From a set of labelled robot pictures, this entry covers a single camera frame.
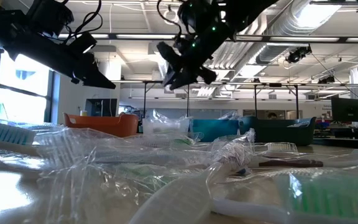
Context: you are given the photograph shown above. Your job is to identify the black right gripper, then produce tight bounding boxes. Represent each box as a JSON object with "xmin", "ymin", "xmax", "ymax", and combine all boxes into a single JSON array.
[{"xmin": 157, "ymin": 27, "xmax": 230, "ymax": 91}]

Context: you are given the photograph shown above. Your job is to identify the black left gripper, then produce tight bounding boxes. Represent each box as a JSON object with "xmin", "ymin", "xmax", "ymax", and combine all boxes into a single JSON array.
[{"xmin": 4, "ymin": 30, "xmax": 117, "ymax": 90}]

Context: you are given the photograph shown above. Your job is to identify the blue toothbrush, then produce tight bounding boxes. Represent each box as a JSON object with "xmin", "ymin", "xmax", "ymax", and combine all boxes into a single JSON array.
[
  {"xmin": 0, "ymin": 119, "xmax": 42, "ymax": 157},
  {"xmin": 218, "ymin": 110, "xmax": 241, "ymax": 122}
]

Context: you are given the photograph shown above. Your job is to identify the black equipment box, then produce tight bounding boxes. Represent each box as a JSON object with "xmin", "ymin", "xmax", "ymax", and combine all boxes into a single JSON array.
[{"xmin": 84, "ymin": 98, "xmax": 119, "ymax": 118}]

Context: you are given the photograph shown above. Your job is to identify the orange plastic bin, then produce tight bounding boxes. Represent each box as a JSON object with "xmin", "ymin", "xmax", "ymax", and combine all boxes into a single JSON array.
[{"xmin": 63, "ymin": 112, "xmax": 140, "ymax": 138}]

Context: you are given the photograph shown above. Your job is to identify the clear plastic bin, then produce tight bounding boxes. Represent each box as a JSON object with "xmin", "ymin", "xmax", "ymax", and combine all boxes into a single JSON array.
[{"xmin": 141, "ymin": 117, "xmax": 191, "ymax": 135}]

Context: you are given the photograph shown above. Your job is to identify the teal blue plastic bin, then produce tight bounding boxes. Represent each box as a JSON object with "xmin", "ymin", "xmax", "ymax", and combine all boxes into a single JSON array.
[{"xmin": 190, "ymin": 119, "xmax": 241, "ymax": 142}]

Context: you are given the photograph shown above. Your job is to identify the white wrapped toothbrush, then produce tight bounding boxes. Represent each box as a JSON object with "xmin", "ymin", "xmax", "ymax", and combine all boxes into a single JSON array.
[{"xmin": 33, "ymin": 126, "xmax": 167, "ymax": 224}]

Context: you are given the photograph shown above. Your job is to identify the dark grey plastic bin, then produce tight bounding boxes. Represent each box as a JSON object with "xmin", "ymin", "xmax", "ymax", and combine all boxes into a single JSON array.
[{"xmin": 237, "ymin": 116, "xmax": 317, "ymax": 146}]

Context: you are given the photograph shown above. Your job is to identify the black ceiling spotlight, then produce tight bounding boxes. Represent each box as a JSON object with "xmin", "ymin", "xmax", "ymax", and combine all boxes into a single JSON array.
[{"xmin": 285, "ymin": 45, "xmax": 313, "ymax": 65}]

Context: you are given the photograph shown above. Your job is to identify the black track lights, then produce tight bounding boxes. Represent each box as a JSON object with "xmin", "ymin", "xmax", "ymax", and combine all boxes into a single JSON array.
[{"xmin": 317, "ymin": 75, "xmax": 337, "ymax": 85}]

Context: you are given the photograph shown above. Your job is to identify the black computer monitor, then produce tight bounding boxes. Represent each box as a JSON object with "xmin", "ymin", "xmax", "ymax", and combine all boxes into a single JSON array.
[{"xmin": 331, "ymin": 96, "xmax": 358, "ymax": 123}]

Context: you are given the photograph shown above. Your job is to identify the black cluttered desk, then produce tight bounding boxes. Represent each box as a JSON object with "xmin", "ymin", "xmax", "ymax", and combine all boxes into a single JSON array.
[{"xmin": 314, "ymin": 121, "xmax": 358, "ymax": 144}]

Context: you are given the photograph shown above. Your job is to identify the black frame workbench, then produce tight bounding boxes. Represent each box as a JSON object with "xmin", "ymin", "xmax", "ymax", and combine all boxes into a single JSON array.
[
  {"xmin": 237, "ymin": 82, "xmax": 301, "ymax": 119},
  {"xmin": 103, "ymin": 79, "xmax": 192, "ymax": 119}
]

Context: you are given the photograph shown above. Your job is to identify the coiled white cable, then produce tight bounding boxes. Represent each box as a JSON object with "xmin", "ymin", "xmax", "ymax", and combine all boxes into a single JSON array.
[{"xmin": 162, "ymin": 8, "xmax": 180, "ymax": 26}]

